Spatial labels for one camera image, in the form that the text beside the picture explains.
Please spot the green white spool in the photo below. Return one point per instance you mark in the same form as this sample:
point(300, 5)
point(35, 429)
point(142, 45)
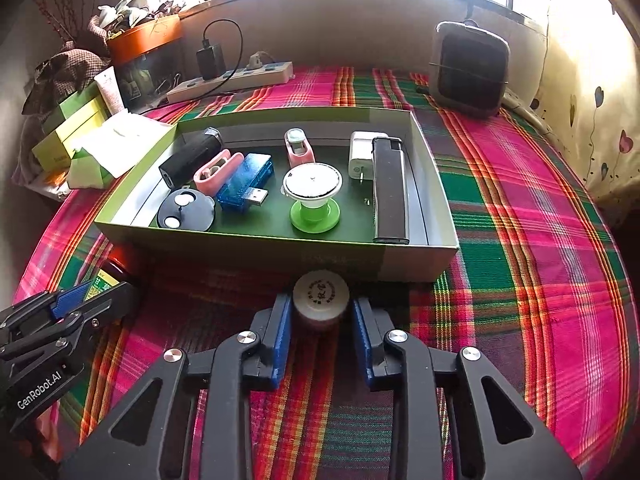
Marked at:
point(313, 186)

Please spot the green cardboard tray box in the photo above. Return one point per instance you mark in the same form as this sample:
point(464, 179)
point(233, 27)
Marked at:
point(264, 237)

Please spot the black round disc gadget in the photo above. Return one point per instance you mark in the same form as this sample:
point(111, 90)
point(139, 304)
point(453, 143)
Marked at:
point(188, 210)

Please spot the pink clip small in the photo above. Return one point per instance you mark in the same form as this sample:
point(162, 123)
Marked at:
point(212, 176)

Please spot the black charger with cable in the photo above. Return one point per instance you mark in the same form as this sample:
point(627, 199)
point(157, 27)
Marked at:
point(211, 59)

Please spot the black rectangular device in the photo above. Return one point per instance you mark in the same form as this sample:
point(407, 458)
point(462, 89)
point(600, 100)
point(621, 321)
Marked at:
point(180, 167)

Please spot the brown fabric bow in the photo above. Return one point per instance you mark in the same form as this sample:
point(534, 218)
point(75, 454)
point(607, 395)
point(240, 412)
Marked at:
point(61, 76)

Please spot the yellow green boxes stack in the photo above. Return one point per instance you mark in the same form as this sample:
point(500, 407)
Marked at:
point(77, 115)

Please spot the light green paper bag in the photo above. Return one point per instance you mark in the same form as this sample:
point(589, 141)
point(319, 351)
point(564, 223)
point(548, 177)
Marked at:
point(86, 172)

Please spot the grey desk fan heater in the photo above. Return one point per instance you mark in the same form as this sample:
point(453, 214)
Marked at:
point(469, 69)

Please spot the brown bottle red cap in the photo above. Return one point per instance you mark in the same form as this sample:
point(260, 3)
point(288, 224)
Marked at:
point(112, 272)

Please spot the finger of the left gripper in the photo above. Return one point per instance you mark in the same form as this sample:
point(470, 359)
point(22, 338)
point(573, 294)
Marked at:
point(45, 308)
point(98, 312)

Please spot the heart pattern curtain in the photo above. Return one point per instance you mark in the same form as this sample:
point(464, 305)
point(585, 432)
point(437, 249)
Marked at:
point(579, 72)

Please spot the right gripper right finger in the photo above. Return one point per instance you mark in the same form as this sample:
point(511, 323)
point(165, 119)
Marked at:
point(494, 433)

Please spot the plaid table cloth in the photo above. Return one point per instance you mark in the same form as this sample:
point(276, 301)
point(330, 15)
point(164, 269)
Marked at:
point(538, 285)

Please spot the blue usb dongle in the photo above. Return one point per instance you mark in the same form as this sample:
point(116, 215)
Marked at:
point(247, 185)

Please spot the white round small container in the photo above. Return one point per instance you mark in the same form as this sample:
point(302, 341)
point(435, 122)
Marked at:
point(320, 298)

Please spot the white paper sheet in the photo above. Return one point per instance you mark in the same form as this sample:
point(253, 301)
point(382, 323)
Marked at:
point(122, 141)

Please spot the pink clip mint button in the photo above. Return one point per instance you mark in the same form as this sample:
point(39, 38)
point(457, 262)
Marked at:
point(298, 147)

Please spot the white power strip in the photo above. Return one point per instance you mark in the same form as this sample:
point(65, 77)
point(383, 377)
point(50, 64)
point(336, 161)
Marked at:
point(267, 75)

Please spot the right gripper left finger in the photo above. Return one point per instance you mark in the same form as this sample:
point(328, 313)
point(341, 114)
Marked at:
point(149, 433)

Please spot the orange black planter box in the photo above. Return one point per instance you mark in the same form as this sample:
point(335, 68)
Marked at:
point(148, 61)

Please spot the white power adapter plug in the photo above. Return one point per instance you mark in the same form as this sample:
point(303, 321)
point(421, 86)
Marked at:
point(360, 163)

